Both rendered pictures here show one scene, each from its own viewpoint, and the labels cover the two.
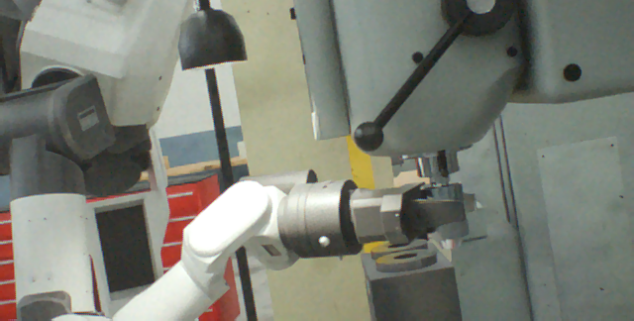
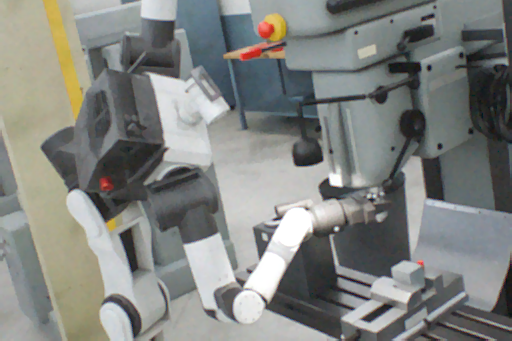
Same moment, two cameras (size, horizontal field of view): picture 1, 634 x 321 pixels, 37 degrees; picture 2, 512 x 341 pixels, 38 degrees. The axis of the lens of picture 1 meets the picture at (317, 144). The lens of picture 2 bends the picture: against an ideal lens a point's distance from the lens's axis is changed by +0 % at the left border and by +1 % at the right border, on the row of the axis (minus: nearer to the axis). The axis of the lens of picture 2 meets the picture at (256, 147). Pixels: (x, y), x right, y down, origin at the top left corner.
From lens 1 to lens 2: 1.30 m
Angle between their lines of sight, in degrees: 37
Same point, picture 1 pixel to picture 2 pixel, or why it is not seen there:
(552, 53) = (433, 140)
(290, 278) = (56, 247)
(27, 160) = (201, 220)
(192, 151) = not seen: outside the picture
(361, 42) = (372, 144)
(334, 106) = (346, 170)
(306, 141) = not seen: hidden behind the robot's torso
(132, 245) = (128, 250)
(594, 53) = (444, 138)
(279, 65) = (33, 104)
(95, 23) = (190, 138)
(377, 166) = not seen: hidden behind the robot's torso
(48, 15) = (170, 138)
